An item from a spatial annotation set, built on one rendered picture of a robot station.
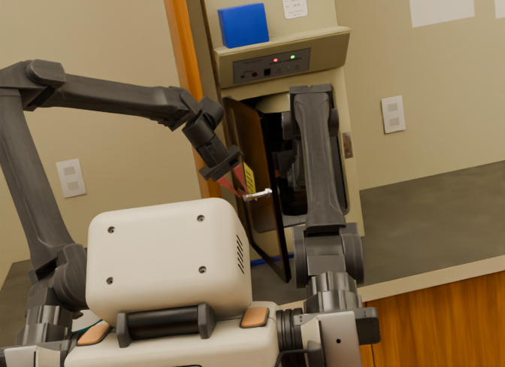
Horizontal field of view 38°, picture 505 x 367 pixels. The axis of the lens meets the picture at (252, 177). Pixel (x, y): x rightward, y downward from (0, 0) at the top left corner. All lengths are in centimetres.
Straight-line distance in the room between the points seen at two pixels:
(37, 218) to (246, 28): 75
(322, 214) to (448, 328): 81
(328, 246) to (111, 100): 57
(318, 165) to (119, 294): 42
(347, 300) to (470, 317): 90
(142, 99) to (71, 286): 50
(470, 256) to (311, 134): 71
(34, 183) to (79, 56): 107
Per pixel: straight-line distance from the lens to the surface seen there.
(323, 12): 188
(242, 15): 173
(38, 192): 123
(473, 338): 193
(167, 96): 155
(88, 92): 142
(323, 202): 116
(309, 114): 130
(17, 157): 124
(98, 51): 226
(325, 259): 107
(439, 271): 178
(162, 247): 98
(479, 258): 183
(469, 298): 188
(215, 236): 96
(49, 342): 111
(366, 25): 236
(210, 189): 180
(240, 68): 177
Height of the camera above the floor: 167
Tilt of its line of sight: 15 degrees down
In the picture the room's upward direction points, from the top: 10 degrees counter-clockwise
